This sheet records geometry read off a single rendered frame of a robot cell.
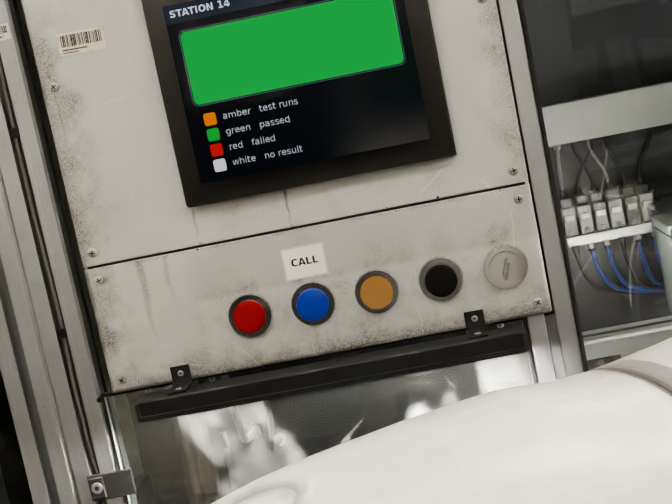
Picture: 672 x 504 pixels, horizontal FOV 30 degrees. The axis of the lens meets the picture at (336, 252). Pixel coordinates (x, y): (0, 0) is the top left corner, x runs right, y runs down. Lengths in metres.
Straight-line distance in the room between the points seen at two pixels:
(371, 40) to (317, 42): 0.05
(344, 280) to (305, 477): 0.83
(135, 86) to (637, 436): 0.88
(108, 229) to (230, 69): 0.19
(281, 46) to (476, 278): 0.27
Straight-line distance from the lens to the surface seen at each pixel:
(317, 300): 1.15
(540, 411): 0.35
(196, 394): 1.15
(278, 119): 1.12
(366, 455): 0.33
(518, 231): 1.15
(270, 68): 1.12
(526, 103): 1.16
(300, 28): 1.12
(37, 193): 1.21
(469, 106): 1.14
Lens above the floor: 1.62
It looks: 8 degrees down
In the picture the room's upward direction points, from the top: 12 degrees counter-clockwise
